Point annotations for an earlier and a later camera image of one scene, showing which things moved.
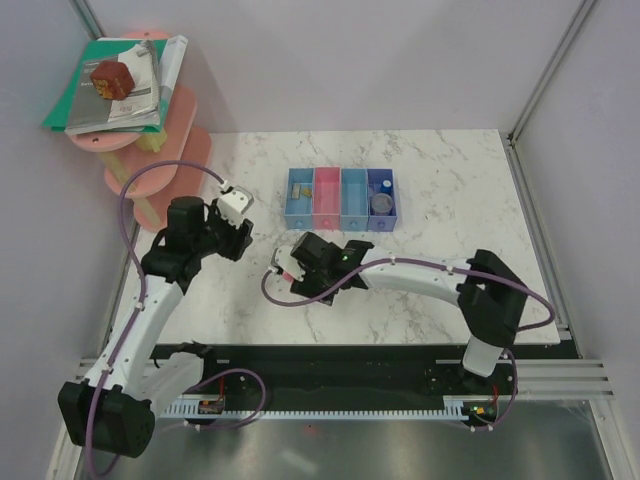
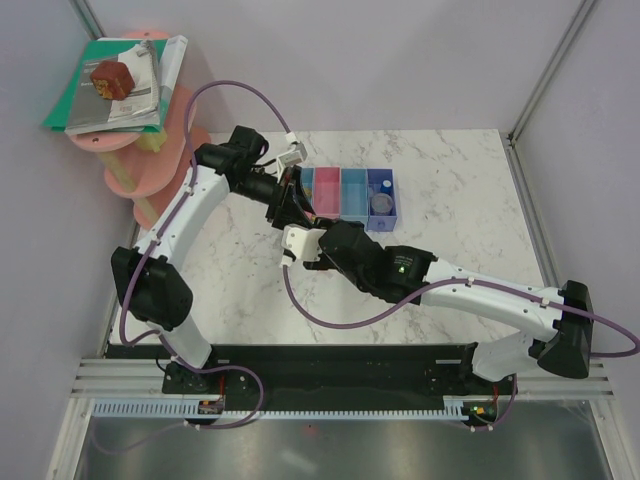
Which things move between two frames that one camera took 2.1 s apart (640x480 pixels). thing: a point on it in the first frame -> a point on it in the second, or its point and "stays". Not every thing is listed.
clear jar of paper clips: [381, 203] stays
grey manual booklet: [90, 113] stays
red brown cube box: [112, 79] stays
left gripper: [239, 238] -> [290, 204]
